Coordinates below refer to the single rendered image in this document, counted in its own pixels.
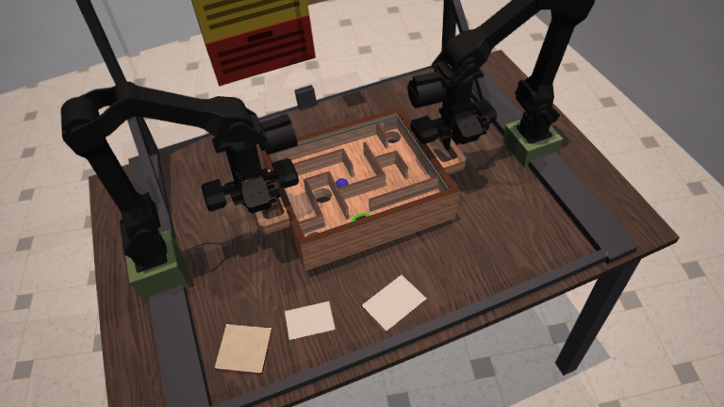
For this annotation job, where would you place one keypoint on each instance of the cream flat square panel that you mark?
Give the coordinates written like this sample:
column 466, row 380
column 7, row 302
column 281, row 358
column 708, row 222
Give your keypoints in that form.
column 309, row 320

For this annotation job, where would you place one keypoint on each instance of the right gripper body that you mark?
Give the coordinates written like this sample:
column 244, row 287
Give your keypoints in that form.
column 213, row 191

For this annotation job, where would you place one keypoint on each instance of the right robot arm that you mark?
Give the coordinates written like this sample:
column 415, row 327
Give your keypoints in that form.
column 226, row 118

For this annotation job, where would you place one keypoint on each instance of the wooden maze board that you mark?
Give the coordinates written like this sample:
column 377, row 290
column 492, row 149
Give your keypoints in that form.
column 362, row 184

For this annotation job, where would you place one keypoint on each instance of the tan square board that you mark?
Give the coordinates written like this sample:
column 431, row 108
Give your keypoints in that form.
column 243, row 349

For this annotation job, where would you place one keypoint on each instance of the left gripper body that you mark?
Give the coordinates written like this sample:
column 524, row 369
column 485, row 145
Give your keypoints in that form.
column 426, row 130

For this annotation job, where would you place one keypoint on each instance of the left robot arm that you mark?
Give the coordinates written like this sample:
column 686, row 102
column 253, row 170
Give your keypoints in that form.
column 469, row 50

